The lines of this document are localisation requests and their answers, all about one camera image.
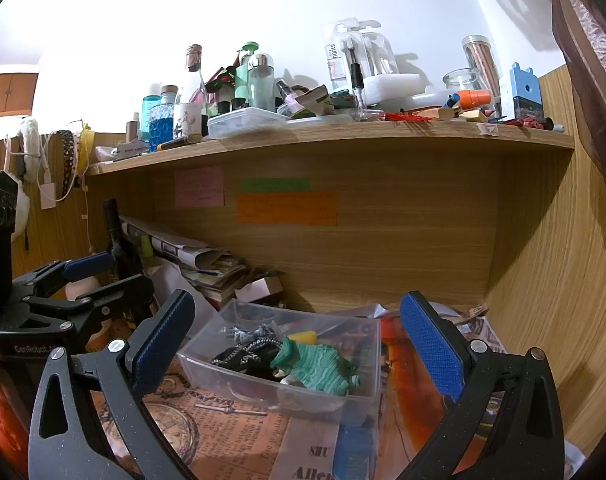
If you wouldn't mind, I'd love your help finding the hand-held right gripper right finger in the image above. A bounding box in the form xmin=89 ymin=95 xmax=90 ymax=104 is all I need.
xmin=395 ymin=291 xmax=566 ymax=480

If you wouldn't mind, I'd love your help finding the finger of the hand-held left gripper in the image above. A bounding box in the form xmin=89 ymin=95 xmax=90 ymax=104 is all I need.
xmin=23 ymin=274 xmax=155 ymax=336
xmin=14 ymin=252 xmax=116 ymax=298

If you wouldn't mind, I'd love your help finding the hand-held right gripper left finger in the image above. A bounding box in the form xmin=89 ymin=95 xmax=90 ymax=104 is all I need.
xmin=27 ymin=289 xmax=196 ymax=480

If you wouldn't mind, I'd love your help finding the black patterned hair band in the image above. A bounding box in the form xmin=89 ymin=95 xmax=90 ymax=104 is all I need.
xmin=212 ymin=337 xmax=284 ymax=376

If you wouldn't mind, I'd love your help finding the clear plastic box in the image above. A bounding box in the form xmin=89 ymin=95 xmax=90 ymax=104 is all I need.
xmin=175 ymin=301 xmax=384 ymax=428

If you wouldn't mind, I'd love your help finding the grey braided hair tie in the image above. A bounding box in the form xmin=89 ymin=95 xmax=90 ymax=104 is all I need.
xmin=228 ymin=325 xmax=275 ymax=342

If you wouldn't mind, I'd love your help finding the green striped cloth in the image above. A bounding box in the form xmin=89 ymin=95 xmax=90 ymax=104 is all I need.
xmin=270 ymin=336 xmax=364 ymax=397

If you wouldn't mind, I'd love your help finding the pink round object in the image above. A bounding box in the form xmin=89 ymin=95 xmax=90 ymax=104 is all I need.
xmin=63 ymin=276 xmax=101 ymax=301

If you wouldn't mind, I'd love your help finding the black wine bottle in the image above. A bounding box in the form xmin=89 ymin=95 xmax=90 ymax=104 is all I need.
xmin=102 ymin=198 xmax=149 ymax=286

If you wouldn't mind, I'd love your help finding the white fluffy pompom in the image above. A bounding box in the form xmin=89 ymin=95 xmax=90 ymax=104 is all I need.
xmin=10 ymin=172 xmax=31 ymax=233

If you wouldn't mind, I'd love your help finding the stack of newspapers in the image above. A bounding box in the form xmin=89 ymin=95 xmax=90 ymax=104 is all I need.
xmin=119 ymin=215 xmax=284 ymax=306

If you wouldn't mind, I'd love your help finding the white fluffy headband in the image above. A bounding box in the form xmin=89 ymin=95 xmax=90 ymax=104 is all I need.
xmin=18 ymin=118 xmax=41 ymax=183

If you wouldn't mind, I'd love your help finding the patterned headband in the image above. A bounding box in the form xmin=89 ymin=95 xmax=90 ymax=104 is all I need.
xmin=58 ymin=130 xmax=80 ymax=196

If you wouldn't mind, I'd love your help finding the printed newspaper sheet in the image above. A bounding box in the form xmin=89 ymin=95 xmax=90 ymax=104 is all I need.
xmin=93 ymin=305 xmax=508 ymax=480

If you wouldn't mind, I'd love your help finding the small pink box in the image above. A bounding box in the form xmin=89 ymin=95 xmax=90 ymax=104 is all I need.
xmin=234 ymin=275 xmax=284 ymax=303

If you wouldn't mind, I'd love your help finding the white toy plane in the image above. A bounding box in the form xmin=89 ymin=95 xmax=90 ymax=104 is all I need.
xmin=96 ymin=141 xmax=149 ymax=162

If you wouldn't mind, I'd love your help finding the yellow cloth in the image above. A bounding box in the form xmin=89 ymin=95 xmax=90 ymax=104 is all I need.
xmin=78 ymin=122 xmax=95 ymax=166

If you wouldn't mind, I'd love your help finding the pink sticky note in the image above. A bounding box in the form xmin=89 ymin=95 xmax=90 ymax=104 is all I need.
xmin=174 ymin=167 xmax=225 ymax=207

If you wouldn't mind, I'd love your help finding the blue packet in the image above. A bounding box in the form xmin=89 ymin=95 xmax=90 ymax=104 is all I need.
xmin=333 ymin=427 xmax=375 ymax=480

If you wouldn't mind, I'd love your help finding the wooden cabinet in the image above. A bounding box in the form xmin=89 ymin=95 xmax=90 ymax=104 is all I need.
xmin=0 ymin=65 xmax=40 ymax=121

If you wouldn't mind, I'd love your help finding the black marker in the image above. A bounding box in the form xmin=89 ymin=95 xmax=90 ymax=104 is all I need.
xmin=155 ymin=135 xmax=204 ymax=153

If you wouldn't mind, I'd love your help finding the cut glass blue liquid bottle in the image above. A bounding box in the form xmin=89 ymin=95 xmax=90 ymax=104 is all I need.
xmin=150 ymin=85 xmax=180 ymax=150

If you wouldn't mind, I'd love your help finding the white printed mug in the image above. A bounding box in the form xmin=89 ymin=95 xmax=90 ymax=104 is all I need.
xmin=173 ymin=102 xmax=204 ymax=140

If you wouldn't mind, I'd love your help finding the orange sticky note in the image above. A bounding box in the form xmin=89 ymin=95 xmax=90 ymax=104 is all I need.
xmin=235 ymin=191 xmax=339 ymax=227

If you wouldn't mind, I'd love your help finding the green sticky note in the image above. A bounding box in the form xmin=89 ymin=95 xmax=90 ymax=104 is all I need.
xmin=240 ymin=178 xmax=311 ymax=193

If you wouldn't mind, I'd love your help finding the clear lidded plastic container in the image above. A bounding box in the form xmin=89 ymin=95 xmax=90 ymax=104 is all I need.
xmin=207 ymin=106 xmax=290 ymax=140

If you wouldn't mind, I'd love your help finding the clear corked glass bottle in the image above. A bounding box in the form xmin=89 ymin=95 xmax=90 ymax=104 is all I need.
xmin=175 ymin=45 xmax=209 ymax=136

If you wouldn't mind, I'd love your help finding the wooden shelf board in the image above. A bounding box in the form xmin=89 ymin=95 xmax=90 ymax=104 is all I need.
xmin=86 ymin=120 xmax=576 ymax=177

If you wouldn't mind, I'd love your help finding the red fringe strip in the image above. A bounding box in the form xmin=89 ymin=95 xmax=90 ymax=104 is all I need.
xmin=383 ymin=111 xmax=434 ymax=123

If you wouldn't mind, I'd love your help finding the green pump bottle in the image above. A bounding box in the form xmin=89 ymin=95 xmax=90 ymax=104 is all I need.
xmin=233 ymin=40 xmax=259 ymax=111

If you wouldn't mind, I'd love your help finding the frosted bottle with silver cap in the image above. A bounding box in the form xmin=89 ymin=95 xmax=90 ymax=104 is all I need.
xmin=247 ymin=53 xmax=275 ymax=111

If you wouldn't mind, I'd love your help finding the small spray bottle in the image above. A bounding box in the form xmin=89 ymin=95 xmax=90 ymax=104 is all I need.
xmin=275 ymin=79 xmax=304 ymax=116

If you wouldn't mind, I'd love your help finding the orange cap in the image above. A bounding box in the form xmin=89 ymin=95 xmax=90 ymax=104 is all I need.
xmin=458 ymin=90 xmax=491 ymax=108

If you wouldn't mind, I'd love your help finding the white foam block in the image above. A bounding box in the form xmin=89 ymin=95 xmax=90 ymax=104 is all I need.
xmin=365 ymin=73 xmax=426 ymax=106

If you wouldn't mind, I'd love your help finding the round glass jar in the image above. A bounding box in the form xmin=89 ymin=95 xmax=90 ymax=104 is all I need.
xmin=442 ymin=68 xmax=491 ymax=106

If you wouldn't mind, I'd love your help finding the clear vial with black cap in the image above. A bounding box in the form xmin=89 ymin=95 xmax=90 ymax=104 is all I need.
xmin=350 ymin=62 xmax=369 ymax=121

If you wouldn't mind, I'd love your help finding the blue plastic box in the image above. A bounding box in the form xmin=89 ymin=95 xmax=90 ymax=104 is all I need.
xmin=509 ymin=62 xmax=544 ymax=121

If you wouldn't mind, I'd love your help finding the tall clear tube of sticks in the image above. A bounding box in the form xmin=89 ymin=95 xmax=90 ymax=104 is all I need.
xmin=462 ymin=35 xmax=501 ymax=106

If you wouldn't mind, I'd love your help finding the clear blister package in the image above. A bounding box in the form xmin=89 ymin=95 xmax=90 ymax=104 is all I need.
xmin=323 ymin=19 xmax=399 ymax=93

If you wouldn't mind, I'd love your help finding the pink brown curtain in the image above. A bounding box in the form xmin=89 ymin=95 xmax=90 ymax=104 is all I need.
xmin=463 ymin=0 xmax=606 ymax=193

